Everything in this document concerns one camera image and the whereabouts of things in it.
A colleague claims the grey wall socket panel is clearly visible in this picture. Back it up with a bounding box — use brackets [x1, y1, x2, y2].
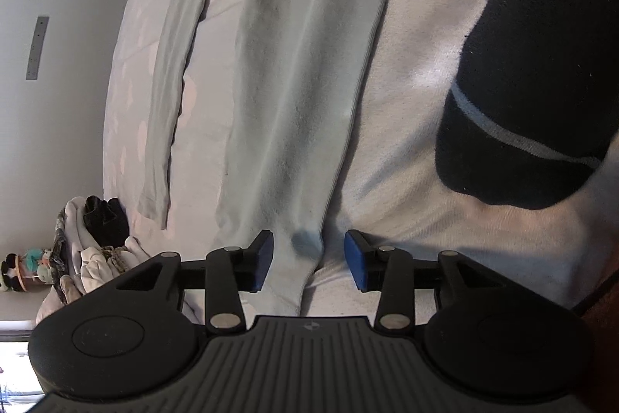
[25, 15, 50, 81]

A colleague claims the black sock with grey stripe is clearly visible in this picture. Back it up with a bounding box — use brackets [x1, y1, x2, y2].
[434, 0, 619, 211]

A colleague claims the pile of folded clothes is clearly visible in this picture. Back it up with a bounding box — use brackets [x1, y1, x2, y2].
[36, 195, 152, 322]

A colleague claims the colourful plush toy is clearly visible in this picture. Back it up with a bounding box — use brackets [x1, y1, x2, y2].
[0, 247, 55, 294]

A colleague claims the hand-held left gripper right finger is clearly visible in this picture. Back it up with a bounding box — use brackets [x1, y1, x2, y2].
[344, 229, 504, 331]

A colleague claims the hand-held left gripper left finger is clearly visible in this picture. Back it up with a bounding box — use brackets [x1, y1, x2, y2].
[116, 229, 275, 331]

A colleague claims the black folded garment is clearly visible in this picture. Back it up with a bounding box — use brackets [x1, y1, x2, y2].
[83, 195, 130, 249]

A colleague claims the light grey long-sleeve shirt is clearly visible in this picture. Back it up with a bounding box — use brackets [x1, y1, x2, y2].
[137, 0, 405, 318]

